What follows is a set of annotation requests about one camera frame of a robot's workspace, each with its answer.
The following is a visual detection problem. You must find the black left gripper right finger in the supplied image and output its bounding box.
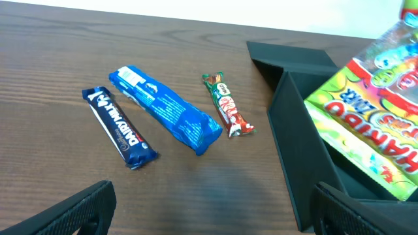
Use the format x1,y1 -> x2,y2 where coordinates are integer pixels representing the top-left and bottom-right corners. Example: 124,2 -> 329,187
310,182 -> 417,235

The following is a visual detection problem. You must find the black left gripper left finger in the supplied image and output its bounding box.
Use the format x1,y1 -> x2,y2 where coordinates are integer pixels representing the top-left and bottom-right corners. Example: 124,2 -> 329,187
1,180 -> 117,235

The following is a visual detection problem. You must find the purple Dairy Milk bar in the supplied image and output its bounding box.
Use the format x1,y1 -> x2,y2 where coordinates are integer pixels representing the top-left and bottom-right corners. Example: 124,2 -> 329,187
82,86 -> 158,170

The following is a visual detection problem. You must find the green Haribo gummy bag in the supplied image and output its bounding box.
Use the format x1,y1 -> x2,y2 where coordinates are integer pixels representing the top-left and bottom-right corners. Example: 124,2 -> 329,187
304,1 -> 417,201

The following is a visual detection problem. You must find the blue Oreo cookie pack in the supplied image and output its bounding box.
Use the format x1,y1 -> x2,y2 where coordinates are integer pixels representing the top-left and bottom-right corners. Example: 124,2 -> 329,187
108,65 -> 223,155

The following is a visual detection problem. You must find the green red KitKat Milo bar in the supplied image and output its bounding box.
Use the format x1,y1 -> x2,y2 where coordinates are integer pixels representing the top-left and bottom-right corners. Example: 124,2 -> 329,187
202,71 -> 256,138

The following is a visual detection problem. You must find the dark green open box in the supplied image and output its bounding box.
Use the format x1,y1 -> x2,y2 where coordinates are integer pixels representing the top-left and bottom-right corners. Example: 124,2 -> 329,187
246,40 -> 418,233

